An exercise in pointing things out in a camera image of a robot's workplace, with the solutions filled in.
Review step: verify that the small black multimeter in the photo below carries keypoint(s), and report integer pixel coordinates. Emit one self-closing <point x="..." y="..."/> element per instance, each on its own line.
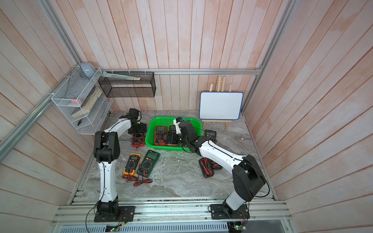
<point x="215" y="165"/>

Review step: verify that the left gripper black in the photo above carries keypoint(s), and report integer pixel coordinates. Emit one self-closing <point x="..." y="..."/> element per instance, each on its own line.
<point x="143" y="129"/>

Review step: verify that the red Delixi multimeter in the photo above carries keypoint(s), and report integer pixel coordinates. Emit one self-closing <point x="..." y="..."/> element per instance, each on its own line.
<point x="160" y="135"/>

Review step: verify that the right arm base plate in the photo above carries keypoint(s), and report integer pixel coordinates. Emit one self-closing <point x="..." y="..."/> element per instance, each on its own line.
<point x="222" y="211"/>

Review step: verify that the black mesh wall basket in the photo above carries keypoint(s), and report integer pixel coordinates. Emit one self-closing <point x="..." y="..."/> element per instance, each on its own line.
<point x="123" y="84"/>

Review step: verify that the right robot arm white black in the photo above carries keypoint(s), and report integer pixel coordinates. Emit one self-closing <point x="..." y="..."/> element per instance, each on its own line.
<point x="248" y="178"/>

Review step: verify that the orange Victor multimeter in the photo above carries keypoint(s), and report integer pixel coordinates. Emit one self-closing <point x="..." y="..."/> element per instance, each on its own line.
<point x="171" y="128"/>

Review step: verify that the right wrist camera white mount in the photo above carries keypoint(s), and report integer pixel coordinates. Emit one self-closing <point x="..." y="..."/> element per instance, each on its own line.
<point x="176" y="123"/>

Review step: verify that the grey computer mouse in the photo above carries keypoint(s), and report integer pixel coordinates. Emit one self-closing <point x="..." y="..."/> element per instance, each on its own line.
<point x="88" y="69"/>

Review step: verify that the black multimeter face down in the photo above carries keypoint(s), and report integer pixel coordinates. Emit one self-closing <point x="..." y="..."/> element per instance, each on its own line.
<point x="206" y="167"/>

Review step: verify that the small whiteboard blue frame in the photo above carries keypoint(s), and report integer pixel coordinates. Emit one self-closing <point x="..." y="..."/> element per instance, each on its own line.
<point x="220" y="105"/>

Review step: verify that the dark red DT9205A multimeter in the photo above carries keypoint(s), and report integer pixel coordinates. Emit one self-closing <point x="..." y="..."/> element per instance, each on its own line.
<point x="138" y="140"/>

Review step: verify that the dark green multimeter right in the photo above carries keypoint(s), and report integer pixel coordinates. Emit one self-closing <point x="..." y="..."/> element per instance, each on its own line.
<point x="211" y="134"/>

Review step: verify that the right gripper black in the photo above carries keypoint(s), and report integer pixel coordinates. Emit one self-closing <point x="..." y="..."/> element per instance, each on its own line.
<point x="176" y="135"/>

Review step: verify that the green DT9205A multimeter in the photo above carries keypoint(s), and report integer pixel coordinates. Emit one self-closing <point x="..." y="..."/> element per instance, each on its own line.
<point x="148" y="163"/>

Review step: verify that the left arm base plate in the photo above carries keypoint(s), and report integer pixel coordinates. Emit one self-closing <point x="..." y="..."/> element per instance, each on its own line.
<point x="118" y="214"/>

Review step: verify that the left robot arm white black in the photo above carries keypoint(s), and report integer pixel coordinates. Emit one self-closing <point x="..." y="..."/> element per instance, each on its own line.
<point x="106" y="153"/>

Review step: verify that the white wire wall shelf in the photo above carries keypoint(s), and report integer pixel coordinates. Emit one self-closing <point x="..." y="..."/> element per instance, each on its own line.
<point x="72" y="93"/>

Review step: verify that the aluminium wall rail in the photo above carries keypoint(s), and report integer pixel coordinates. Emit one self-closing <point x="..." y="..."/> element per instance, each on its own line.
<point x="245" y="71"/>

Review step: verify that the yellow multimeter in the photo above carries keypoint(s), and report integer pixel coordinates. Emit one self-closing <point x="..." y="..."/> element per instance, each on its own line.
<point x="132" y="164"/>

